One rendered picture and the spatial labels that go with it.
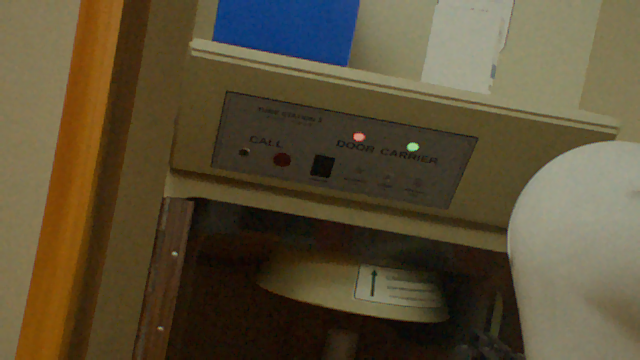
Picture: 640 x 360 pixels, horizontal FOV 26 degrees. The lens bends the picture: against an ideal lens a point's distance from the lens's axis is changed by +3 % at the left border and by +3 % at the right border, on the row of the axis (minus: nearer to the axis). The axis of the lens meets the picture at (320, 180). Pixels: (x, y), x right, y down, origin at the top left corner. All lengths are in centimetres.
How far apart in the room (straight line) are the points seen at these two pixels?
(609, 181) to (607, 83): 91
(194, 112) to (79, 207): 11
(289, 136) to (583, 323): 39
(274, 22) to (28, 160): 60
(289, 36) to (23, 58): 59
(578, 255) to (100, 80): 44
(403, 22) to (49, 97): 54
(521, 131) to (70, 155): 33
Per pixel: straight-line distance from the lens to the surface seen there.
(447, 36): 102
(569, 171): 69
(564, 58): 112
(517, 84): 111
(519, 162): 103
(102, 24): 99
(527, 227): 69
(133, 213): 152
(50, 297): 101
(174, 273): 108
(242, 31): 97
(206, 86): 99
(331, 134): 101
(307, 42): 98
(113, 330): 154
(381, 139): 101
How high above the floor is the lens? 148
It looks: 3 degrees down
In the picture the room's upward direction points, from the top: 11 degrees clockwise
